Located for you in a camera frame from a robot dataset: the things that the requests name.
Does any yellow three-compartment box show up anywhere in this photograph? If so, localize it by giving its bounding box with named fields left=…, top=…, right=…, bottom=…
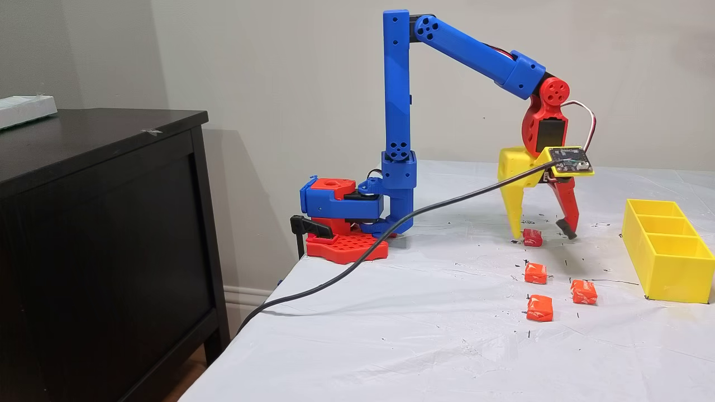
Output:
left=621, top=198, right=715, bottom=305

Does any flat white box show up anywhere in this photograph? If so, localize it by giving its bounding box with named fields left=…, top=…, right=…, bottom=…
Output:
left=0, top=95, right=58, bottom=130

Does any white plastic table cover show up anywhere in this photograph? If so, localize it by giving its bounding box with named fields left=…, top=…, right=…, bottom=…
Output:
left=179, top=159, right=715, bottom=402

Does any black table clamp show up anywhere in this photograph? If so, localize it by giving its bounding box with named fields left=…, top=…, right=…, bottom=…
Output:
left=290, top=215, right=333, bottom=260

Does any dark wooden dresser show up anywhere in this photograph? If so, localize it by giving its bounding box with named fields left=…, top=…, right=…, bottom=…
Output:
left=0, top=108, right=231, bottom=402

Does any camera board on yellow mount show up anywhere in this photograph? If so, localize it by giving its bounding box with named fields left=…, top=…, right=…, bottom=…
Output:
left=545, top=146, right=595, bottom=180

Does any thick black camera cable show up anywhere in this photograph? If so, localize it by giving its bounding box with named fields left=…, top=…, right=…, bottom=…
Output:
left=236, top=161, right=556, bottom=336

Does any white servo wire loop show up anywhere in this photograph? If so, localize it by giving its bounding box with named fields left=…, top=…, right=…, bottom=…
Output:
left=560, top=99, right=598, bottom=152

